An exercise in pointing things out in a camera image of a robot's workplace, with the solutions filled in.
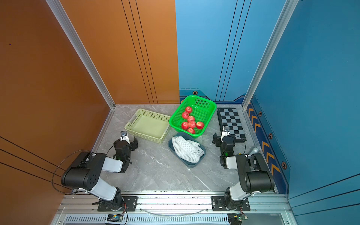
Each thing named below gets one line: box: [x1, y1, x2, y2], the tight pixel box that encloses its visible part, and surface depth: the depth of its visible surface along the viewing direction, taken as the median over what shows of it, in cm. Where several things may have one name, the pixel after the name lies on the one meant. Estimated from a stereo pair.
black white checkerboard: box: [216, 107, 247, 143], surface depth 108 cm
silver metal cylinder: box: [252, 147, 260, 153], surface depth 91 cm
